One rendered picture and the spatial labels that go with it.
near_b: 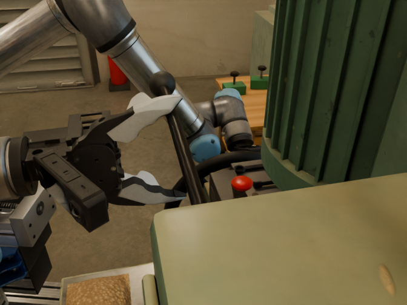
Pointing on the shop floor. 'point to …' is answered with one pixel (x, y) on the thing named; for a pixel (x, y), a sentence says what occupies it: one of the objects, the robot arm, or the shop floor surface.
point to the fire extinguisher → (117, 78)
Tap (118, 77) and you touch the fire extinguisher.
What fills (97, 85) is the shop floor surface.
